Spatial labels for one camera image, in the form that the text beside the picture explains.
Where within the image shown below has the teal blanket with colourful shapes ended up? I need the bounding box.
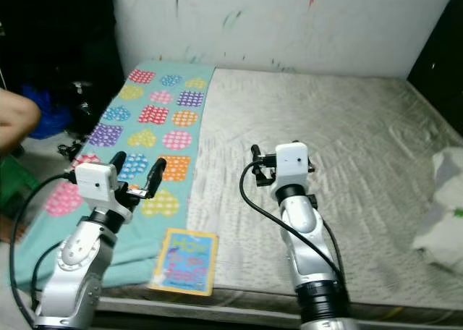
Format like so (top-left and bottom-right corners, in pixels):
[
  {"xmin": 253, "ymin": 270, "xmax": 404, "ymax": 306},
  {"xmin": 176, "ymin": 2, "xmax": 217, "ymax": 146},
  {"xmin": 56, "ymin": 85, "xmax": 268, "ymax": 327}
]
[{"xmin": 14, "ymin": 61, "xmax": 216, "ymax": 287}]

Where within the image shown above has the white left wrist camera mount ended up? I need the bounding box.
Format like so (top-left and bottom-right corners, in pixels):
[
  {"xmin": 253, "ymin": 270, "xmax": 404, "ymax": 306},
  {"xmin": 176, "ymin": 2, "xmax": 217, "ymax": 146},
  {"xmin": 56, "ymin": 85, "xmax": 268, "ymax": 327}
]
[{"xmin": 76, "ymin": 162, "xmax": 120, "ymax": 215}]

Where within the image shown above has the blue plastic bag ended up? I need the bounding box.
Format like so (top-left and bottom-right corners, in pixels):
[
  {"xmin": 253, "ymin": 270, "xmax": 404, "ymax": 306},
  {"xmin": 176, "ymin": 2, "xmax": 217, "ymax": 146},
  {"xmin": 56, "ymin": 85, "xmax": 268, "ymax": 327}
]
[{"xmin": 22, "ymin": 84, "xmax": 69, "ymax": 139}]

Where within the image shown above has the white pillow with green tree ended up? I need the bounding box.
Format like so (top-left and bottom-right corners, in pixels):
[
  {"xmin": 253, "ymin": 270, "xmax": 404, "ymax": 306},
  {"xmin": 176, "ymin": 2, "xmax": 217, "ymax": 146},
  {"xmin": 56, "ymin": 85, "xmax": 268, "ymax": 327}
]
[{"xmin": 411, "ymin": 145, "xmax": 463, "ymax": 276}]

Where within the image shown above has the person in grey shorts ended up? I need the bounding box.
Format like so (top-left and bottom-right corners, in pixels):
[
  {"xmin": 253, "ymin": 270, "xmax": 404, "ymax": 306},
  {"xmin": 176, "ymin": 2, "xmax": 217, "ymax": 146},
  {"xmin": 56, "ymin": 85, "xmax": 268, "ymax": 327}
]
[{"xmin": 0, "ymin": 90, "xmax": 42, "ymax": 244}]

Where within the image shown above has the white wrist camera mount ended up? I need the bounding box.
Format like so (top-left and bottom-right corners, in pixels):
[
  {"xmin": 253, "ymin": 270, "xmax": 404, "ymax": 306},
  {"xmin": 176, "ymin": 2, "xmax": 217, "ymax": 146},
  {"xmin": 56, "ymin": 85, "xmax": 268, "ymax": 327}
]
[
  {"xmin": 275, "ymin": 142, "xmax": 310, "ymax": 187},
  {"xmin": 76, "ymin": 162, "xmax": 120, "ymax": 215}
]

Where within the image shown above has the grey quilted mattress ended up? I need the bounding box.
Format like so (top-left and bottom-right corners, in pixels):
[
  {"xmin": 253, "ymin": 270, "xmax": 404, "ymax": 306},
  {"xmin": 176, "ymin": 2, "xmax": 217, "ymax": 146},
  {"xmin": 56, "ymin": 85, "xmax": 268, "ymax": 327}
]
[{"xmin": 94, "ymin": 68, "xmax": 463, "ymax": 323}]

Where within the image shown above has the blue yellow children's book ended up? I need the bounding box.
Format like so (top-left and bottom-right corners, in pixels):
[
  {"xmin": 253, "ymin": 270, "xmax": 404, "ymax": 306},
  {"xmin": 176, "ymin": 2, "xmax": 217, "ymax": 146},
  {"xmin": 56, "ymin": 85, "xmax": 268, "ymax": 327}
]
[{"xmin": 148, "ymin": 227, "xmax": 219, "ymax": 297}]

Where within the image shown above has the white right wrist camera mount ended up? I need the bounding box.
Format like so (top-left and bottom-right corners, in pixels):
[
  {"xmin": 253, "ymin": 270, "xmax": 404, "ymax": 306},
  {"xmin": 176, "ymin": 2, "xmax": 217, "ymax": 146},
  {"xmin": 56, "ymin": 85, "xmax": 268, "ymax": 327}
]
[{"xmin": 275, "ymin": 142, "xmax": 310, "ymax": 187}]

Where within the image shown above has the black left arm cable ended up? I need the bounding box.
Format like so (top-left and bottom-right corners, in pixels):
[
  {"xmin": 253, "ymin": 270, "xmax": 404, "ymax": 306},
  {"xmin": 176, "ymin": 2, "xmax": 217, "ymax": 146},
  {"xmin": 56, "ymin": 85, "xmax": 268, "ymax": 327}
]
[{"xmin": 9, "ymin": 172, "xmax": 79, "ymax": 323}]

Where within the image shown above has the black stand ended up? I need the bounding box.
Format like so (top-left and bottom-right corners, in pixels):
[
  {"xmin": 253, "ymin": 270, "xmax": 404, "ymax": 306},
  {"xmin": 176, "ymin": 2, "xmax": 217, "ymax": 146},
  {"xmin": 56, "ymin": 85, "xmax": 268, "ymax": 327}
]
[{"xmin": 58, "ymin": 80, "xmax": 95, "ymax": 161}]

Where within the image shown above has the black tufted headboard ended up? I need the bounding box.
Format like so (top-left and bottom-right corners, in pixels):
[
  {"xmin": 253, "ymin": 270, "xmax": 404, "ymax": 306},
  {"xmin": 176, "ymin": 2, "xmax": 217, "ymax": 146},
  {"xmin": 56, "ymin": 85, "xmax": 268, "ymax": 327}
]
[{"xmin": 407, "ymin": 0, "xmax": 463, "ymax": 117}]

